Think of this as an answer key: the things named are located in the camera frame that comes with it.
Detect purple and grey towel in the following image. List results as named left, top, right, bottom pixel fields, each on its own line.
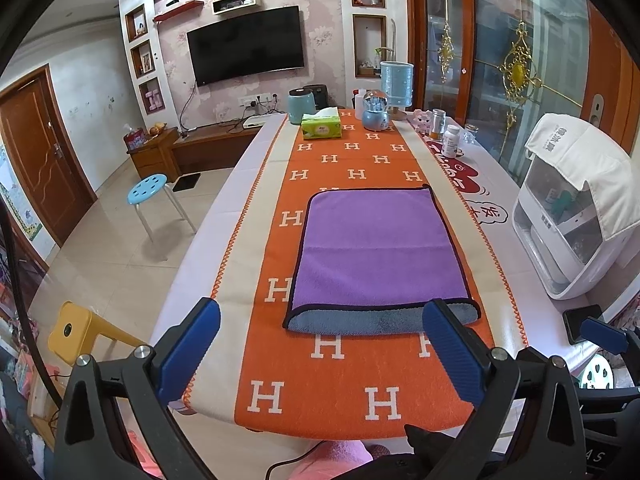
left=282, top=184, right=483, bottom=337

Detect black flat-screen television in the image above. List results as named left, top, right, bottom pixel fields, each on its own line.
left=186, top=6, right=305, bottom=87

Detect brown wooden door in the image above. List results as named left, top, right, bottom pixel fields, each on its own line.
left=1, top=65, right=96, bottom=246

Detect white countertop appliance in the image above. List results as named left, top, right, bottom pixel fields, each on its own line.
left=512, top=158, right=629, bottom=300

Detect yellow plastic stool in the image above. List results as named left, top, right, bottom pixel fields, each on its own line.
left=48, top=301, right=143, bottom=366

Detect white cloth appliance cover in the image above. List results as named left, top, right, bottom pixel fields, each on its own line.
left=525, top=113, right=639, bottom=242

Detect white wall shelf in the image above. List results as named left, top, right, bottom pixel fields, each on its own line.
left=212, top=0, right=262, bottom=15

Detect blue round plastic stool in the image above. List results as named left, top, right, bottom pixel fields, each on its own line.
left=126, top=173, right=199, bottom=244

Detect black cable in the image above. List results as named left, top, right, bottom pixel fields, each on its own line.
left=0, top=199, right=64, bottom=409

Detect green tissue box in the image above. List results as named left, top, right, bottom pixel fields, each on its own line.
left=300, top=107, right=342, bottom=140

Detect orange H-pattern table runner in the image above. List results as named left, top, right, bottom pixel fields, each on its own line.
left=182, top=110, right=527, bottom=440

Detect light blue water jug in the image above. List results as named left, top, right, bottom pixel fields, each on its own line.
left=380, top=61, right=414, bottom=108

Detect wooden TV cabinet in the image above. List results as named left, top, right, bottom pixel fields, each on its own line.
left=128, top=122, right=259, bottom=182

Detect white pill bottle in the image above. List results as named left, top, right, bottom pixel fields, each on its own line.
left=442, top=125, right=460, bottom=158

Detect glass jar with lid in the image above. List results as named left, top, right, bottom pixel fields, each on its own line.
left=430, top=108, right=447, bottom=141

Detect teal electric kettle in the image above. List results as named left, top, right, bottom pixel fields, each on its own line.
left=288, top=88, right=316, bottom=126

